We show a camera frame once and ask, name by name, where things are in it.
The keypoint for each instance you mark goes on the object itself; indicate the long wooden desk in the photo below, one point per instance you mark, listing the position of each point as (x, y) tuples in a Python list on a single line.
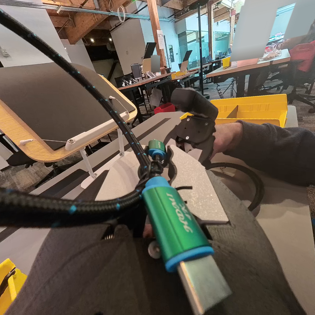
[(221, 71), (137, 85)]

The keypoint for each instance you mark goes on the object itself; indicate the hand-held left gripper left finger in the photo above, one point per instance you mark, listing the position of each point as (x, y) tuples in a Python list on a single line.
[(118, 182)]

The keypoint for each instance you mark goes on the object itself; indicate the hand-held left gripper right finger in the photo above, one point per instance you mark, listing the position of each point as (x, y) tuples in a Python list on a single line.
[(204, 196)]

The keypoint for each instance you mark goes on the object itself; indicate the black office chair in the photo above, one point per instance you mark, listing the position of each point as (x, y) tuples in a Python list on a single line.
[(302, 81)]

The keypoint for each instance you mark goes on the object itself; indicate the grey monitor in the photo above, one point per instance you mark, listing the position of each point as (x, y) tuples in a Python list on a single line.
[(136, 71)]

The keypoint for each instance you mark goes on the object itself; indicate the white paper sign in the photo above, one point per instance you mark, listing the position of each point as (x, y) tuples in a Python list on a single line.
[(160, 39)]

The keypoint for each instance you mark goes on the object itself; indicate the clear plastic bag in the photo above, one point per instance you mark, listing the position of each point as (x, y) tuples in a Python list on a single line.
[(270, 53)]

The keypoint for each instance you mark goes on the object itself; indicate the blue plastic piece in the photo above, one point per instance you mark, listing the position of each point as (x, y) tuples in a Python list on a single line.
[(313, 226)]

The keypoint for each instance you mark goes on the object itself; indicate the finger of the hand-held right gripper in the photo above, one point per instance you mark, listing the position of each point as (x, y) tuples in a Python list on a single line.
[(196, 153)]

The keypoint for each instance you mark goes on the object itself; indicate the person's right forearm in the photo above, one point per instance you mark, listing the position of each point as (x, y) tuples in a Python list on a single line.
[(270, 152)]

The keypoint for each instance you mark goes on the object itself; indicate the black pole stand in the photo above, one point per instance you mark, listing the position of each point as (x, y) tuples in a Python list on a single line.
[(200, 49)]

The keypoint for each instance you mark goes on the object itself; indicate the red jacket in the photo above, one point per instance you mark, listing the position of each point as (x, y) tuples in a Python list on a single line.
[(302, 56)]

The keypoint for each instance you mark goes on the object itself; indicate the person's left hand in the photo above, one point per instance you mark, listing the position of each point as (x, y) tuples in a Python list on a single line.
[(147, 231)]

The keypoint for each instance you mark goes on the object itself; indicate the person's right hand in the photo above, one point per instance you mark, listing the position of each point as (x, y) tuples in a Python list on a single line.
[(226, 137)]

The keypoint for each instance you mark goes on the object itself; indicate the small yellow bin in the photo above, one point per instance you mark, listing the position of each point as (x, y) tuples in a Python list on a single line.
[(179, 73), (226, 62)]

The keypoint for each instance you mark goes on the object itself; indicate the grey hanging paper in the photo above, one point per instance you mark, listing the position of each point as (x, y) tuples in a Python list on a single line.
[(156, 97)]

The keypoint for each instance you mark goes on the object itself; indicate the white folding stand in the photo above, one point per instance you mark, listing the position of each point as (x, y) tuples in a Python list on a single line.
[(120, 142)]

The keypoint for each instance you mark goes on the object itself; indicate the ceiling pipe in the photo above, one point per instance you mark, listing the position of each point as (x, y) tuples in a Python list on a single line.
[(135, 16)]

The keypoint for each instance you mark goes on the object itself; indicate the wooden pillar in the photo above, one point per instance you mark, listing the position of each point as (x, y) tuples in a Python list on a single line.
[(155, 24)]

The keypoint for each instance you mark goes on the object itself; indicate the wooden-edged black board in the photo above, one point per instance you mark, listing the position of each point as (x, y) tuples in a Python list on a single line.
[(49, 103)]

